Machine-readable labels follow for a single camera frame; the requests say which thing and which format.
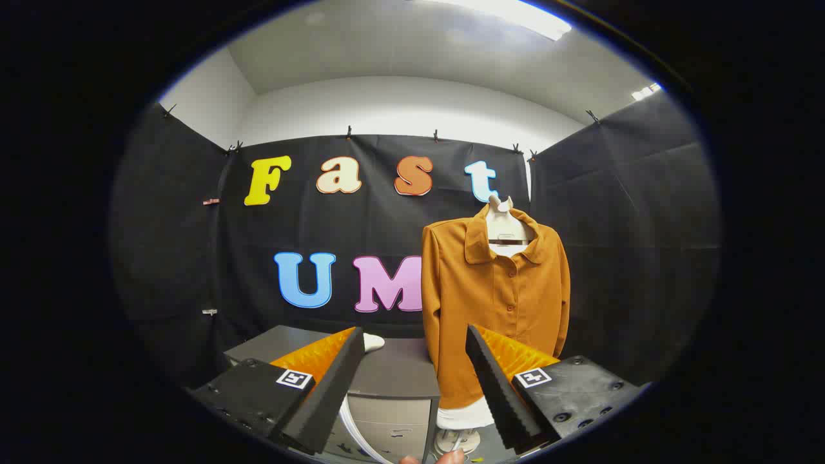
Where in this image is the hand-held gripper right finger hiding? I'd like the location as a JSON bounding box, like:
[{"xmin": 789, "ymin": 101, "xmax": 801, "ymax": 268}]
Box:
[{"xmin": 465, "ymin": 324, "xmax": 648, "ymax": 452}]

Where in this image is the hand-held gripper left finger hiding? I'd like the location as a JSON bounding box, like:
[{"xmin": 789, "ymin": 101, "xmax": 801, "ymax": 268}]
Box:
[{"xmin": 187, "ymin": 326, "xmax": 365, "ymax": 456}]

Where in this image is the ribbed steamer hose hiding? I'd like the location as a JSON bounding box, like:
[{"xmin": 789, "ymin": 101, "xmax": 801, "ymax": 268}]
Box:
[{"xmin": 338, "ymin": 394, "xmax": 394, "ymax": 464}]

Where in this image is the orange button shirt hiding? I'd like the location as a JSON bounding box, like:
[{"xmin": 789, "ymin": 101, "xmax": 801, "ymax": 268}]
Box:
[{"xmin": 422, "ymin": 205, "xmax": 572, "ymax": 410}]

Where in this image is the white clothes hanger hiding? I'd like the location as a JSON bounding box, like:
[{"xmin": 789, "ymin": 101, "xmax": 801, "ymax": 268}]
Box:
[{"xmin": 485, "ymin": 195, "xmax": 530, "ymax": 258}]

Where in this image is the white undergarment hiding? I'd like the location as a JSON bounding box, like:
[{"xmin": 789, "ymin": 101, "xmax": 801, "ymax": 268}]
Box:
[{"xmin": 437, "ymin": 396, "xmax": 496, "ymax": 431}]

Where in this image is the white round stand base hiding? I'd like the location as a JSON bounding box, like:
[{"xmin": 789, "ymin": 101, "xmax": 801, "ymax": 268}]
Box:
[{"xmin": 433, "ymin": 427, "xmax": 481, "ymax": 457}]

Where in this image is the grey cabinet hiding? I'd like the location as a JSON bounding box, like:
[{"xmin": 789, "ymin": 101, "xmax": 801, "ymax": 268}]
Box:
[{"xmin": 224, "ymin": 325, "xmax": 442, "ymax": 463}]

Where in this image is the row of black clips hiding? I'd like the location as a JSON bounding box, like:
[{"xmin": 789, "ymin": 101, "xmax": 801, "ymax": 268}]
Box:
[{"xmin": 161, "ymin": 103, "xmax": 600, "ymax": 162}]

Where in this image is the long ceiling light panel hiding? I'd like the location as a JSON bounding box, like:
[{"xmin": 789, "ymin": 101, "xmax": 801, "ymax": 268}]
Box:
[{"xmin": 445, "ymin": 0, "xmax": 573, "ymax": 41}]

